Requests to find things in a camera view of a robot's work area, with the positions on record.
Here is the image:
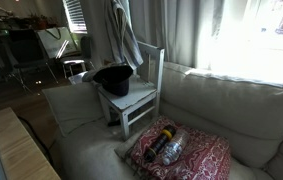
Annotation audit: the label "black felt hat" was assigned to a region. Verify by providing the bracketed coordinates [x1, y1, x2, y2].
[92, 64, 134, 98]

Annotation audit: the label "blue striped white towel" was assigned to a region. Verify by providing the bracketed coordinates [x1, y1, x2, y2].
[104, 0, 144, 70]

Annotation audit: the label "white wooden chair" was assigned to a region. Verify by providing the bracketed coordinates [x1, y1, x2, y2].
[95, 40, 166, 141]

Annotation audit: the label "dark backed white seat chair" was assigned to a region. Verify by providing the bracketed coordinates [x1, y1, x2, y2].
[58, 34, 95, 79]

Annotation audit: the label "black folding chair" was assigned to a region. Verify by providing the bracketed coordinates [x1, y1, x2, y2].
[5, 29, 59, 95]

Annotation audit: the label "grey white patterned pillow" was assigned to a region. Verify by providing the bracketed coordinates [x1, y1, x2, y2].
[68, 69, 99, 85]

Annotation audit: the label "black yellow flashlight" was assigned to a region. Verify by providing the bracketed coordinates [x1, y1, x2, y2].
[143, 124, 178, 164]

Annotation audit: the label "grey fringed cloth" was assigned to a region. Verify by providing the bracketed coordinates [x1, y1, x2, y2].
[114, 131, 149, 178]

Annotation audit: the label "clear plastic water bottle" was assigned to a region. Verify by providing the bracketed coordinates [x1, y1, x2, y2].
[161, 129, 190, 167]

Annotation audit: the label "grey curtain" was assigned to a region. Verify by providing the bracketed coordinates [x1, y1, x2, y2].
[80, 0, 225, 73]

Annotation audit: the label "cream white throw cushion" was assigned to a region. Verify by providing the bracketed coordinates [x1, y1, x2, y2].
[41, 81, 105, 138]

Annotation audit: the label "red white patterned pillow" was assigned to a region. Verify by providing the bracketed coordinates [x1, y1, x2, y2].
[129, 115, 233, 180]

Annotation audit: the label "cream white sofa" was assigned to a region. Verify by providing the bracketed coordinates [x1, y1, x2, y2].
[49, 61, 283, 180]

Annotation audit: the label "white window blinds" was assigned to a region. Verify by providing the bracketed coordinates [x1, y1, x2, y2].
[62, 0, 88, 34]

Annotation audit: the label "white tote bag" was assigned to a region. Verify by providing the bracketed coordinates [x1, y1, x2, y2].
[35, 26, 79, 60]

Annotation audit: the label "potted plant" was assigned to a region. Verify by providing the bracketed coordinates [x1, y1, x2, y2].
[27, 13, 59, 31]

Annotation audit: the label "light wooden table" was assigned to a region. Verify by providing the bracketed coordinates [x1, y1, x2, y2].
[0, 107, 62, 180]

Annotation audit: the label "bright window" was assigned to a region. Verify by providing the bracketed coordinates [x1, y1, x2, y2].
[214, 0, 283, 51]

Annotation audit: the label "black cable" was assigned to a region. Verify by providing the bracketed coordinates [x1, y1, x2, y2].
[15, 114, 54, 164]

